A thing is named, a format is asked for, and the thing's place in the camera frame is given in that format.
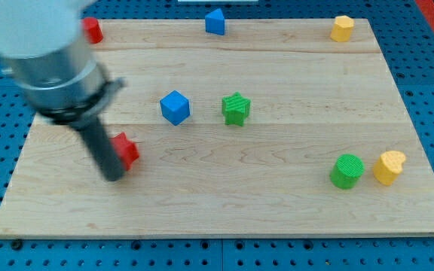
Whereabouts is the blue cube block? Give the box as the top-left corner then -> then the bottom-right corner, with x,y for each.
160,90 -> 191,126

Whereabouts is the red star block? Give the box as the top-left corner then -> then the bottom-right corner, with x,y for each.
110,132 -> 139,171

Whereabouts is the blue triangle block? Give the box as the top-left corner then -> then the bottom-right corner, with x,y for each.
204,8 -> 225,35

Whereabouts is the green circle block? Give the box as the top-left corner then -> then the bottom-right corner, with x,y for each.
329,154 -> 365,190

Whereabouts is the red cylinder block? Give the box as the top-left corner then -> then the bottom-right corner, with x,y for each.
82,17 -> 103,44

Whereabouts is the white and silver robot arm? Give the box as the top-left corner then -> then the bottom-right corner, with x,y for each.
0,0 -> 125,181

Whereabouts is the light wooden board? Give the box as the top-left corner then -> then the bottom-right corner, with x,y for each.
0,19 -> 434,239

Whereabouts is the green star block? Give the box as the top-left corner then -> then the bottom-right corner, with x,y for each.
222,92 -> 251,126

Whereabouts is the yellow heart block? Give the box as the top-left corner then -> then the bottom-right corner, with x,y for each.
372,151 -> 407,186

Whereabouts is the yellow hexagon block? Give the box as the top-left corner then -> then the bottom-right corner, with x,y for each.
330,15 -> 355,42

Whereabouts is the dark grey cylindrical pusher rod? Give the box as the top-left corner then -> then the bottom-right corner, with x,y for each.
74,117 -> 125,181

